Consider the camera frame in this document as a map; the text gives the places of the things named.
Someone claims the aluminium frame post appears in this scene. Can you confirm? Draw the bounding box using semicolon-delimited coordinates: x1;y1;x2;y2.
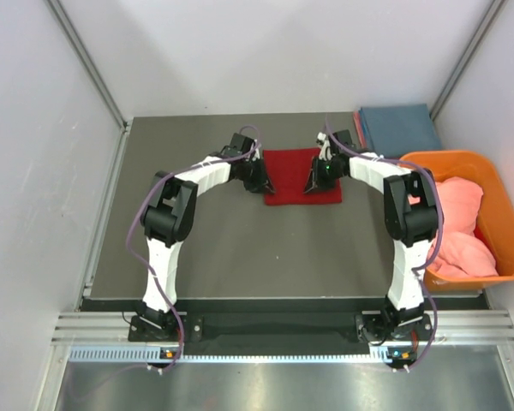
45;0;128;129
429;0;508;122

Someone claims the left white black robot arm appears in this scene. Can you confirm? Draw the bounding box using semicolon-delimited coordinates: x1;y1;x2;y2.
126;126;274;340

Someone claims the left aluminium frame post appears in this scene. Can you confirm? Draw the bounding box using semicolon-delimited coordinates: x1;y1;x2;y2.
45;0;128;129

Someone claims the folded pink t shirt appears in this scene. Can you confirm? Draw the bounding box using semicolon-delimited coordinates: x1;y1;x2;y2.
352;110;402;165

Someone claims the red t shirt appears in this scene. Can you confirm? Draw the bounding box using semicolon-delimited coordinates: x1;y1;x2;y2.
263;148;343;206

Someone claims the grey slotted cable duct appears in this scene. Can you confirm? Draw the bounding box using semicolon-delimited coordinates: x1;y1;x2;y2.
69;346;410;365

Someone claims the folded blue t shirt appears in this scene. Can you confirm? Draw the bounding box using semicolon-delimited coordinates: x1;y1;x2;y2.
358;104;442;158

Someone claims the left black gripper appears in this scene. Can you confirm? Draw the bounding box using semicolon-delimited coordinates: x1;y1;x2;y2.
239;155;274;194

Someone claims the crumpled pink t shirt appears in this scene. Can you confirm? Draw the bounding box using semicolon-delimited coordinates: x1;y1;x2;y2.
427;176;498;280

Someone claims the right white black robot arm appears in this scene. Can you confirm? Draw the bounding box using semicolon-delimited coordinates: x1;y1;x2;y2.
303;130;443;339

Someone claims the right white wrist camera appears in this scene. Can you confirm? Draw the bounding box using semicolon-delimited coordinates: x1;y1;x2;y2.
316;132;332;161

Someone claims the right aluminium frame post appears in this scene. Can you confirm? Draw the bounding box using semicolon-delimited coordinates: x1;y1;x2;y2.
429;0;508;122

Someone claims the orange plastic bin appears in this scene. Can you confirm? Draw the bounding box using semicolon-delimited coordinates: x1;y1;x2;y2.
402;150;514;292

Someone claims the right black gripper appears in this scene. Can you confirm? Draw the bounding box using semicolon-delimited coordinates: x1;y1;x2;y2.
304;155;344;194

